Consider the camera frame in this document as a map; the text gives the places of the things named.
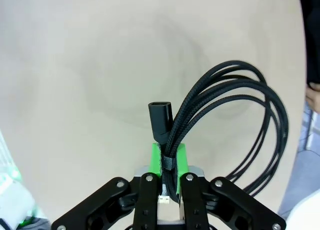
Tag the white aluminium rail frame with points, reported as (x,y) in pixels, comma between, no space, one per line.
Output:
(5,159)

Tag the person's left hand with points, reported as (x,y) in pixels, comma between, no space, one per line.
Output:
(314,96)

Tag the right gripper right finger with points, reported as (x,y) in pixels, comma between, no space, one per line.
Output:
(192,190)

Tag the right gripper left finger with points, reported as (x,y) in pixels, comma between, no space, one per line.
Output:
(147,190)

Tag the person's black t-shirt torso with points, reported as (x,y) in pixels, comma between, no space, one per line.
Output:
(313,39)

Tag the white table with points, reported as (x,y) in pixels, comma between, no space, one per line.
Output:
(308,215)

